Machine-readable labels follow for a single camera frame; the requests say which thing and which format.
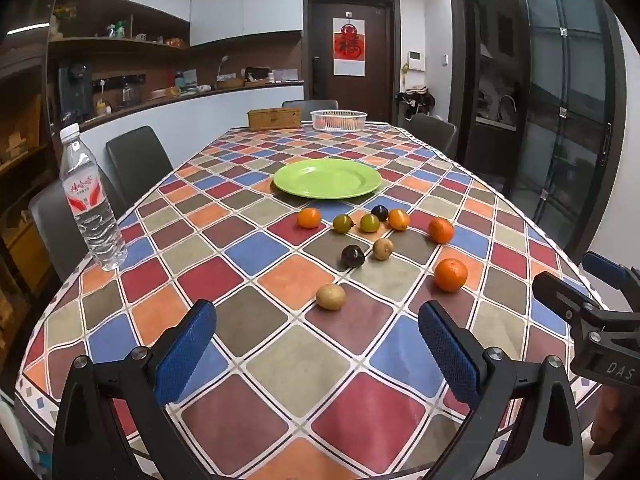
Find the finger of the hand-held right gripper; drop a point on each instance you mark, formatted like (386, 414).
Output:
(562, 292)
(605, 266)

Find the white intercom panel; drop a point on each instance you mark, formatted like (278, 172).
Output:
(414, 62)

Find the woven wicker box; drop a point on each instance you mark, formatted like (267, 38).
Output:
(274, 118)

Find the kitchen faucet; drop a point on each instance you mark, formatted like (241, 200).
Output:
(506, 105)

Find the orange mandarin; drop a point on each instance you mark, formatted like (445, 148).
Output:
(450, 275)
(441, 230)

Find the glass sliding door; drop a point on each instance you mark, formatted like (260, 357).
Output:
(562, 110)

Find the small orange kumquat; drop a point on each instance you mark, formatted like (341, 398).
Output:
(309, 218)
(398, 219)

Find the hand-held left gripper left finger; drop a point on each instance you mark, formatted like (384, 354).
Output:
(186, 352)

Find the white plastic basket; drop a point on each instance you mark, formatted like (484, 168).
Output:
(338, 120)

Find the black box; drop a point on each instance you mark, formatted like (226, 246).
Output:
(257, 74)

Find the green plate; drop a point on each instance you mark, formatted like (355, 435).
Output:
(327, 178)

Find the glass kettle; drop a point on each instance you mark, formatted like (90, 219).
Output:
(131, 92)

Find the white desk lamp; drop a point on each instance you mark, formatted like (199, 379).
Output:
(222, 66)

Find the dark wooden door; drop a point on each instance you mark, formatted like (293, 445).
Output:
(350, 55)

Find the white sideboard counter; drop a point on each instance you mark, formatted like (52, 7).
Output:
(200, 110)

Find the colourful checked tablecloth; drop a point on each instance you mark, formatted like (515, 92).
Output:
(295, 282)

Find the red and white wall calendar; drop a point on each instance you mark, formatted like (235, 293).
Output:
(349, 46)

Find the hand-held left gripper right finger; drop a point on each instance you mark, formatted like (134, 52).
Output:
(450, 355)

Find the wooden wall shelf unit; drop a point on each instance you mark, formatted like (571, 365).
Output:
(115, 55)

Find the shallow wicker tray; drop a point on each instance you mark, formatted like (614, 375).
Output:
(231, 81)

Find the green tomato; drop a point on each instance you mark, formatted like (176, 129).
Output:
(369, 222)
(343, 223)

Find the orange packet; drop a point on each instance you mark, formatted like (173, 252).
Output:
(176, 42)

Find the white upper cabinet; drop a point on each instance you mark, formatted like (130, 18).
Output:
(245, 0)

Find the pile of clothes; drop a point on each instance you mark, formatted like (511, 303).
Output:
(415, 100)

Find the clear water bottle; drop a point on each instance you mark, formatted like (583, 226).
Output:
(92, 200)

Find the yellow flowers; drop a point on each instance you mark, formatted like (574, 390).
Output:
(65, 12)

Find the person's right hand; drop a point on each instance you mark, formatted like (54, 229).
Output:
(612, 417)

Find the dark purple plum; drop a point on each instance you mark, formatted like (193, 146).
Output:
(352, 256)
(380, 212)

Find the brown longan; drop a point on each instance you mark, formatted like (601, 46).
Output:
(331, 296)
(382, 249)

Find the grey dining chair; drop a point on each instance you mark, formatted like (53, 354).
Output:
(432, 132)
(310, 104)
(57, 225)
(137, 160)

